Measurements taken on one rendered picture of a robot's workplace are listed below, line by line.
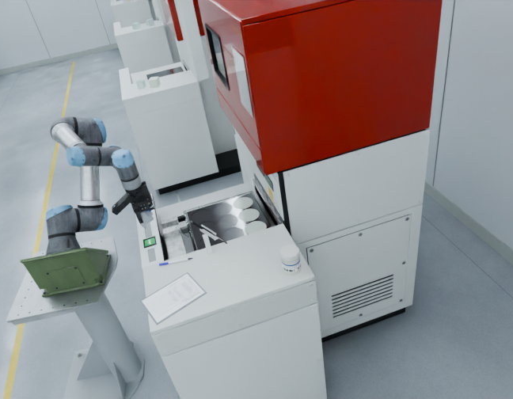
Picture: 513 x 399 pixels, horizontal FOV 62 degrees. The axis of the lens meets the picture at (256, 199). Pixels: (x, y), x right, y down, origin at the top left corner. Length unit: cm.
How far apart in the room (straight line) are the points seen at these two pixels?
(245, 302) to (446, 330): 145
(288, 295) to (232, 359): 37
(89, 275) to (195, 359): 63
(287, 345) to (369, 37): 123
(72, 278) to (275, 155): 104
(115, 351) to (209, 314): 102
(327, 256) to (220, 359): 70
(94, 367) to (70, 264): 92
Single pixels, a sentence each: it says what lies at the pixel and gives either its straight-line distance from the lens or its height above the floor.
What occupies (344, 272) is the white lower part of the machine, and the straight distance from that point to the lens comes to 221.
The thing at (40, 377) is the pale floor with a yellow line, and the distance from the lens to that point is 303.
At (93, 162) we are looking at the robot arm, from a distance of 176.
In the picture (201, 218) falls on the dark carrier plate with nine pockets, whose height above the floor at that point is 90.
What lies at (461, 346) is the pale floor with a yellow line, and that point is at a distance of 267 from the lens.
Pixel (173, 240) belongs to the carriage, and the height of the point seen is 88.
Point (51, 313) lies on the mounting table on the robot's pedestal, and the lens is 208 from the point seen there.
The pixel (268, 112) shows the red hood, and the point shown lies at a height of 149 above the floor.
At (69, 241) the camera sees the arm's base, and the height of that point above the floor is 99.
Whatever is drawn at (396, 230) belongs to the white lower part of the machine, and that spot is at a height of 70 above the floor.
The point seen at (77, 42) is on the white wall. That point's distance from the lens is 974.
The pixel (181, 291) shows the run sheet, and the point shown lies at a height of 97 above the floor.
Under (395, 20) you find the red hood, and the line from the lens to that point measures 170.
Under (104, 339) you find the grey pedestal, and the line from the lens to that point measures 242.
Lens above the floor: 213
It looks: 35 degrees down
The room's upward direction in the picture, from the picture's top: 10 degrees counter-clockwise
